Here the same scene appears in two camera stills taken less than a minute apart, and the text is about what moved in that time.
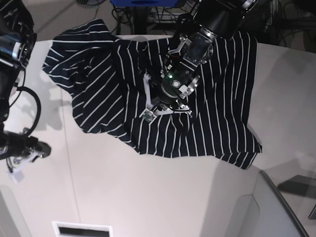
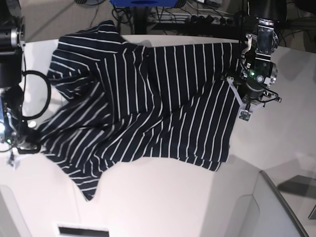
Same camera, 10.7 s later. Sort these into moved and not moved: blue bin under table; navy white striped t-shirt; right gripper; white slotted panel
Moved: right gripper; navy white striped t-shirt
Not moved: white slotted panel; blue bin under table
